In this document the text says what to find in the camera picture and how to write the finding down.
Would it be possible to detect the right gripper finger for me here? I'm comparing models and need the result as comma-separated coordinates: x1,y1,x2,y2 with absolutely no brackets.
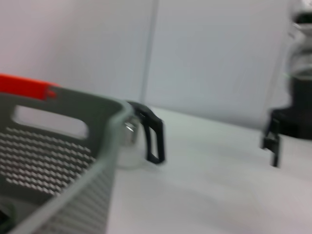
260,119,281,168

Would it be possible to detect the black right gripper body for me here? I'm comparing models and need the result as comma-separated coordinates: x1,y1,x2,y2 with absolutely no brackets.
268,78,312,140

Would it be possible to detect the grey-green perforated storage bin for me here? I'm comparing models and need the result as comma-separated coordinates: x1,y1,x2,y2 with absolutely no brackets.
0,91,136,234

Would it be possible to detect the glass carafe with black handle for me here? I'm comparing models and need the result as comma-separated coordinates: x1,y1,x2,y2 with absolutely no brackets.
117,101,166,169

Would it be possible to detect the orange bin handle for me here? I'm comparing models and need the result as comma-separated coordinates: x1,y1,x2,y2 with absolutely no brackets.
0,74,60,100

